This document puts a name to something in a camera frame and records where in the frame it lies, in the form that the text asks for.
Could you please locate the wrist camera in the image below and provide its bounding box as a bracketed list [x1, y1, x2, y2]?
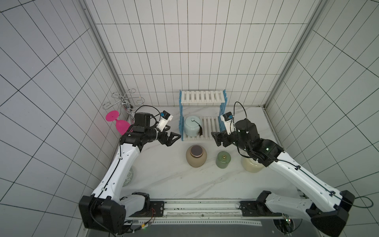
[156, 110, 173, 132]
[220, 112, 235, 135]

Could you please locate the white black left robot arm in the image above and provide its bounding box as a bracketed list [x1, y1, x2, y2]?
[79, 111, 181, 236]

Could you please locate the cream tea canister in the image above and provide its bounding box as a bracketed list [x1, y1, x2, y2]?
[241, 157, 265, 173]

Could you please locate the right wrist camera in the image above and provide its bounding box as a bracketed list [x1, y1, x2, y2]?
[220, 112, 235, 135]

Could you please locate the light blue tea canister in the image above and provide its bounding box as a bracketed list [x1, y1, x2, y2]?
[184, 116, 203, 137]

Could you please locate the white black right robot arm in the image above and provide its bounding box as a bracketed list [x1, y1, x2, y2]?
[211, 113, 355, 237]

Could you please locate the pink plastic wine glass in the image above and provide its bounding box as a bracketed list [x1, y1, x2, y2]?
[106, 110, 131, 135]

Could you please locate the green patterned plate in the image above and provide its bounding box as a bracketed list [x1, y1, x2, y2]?
[123, 167, 134, 187]

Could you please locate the chrome glass holder stand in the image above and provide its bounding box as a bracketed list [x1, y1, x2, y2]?
[102, 88, 145, 115]

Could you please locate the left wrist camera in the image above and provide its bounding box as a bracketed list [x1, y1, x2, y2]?
[156, 110, 173, 132]

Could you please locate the green tea canister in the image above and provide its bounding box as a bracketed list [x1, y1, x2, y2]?
[216, 151, 231, 169]

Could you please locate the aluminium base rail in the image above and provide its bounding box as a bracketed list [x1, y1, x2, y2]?
[77, 198, 330, 237]

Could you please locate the brown tea canister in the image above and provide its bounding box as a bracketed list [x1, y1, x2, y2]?
[186, 145, 207, 168]

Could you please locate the blue white wooden shelf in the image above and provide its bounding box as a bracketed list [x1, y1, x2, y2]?
[179, 90, 228, 141]

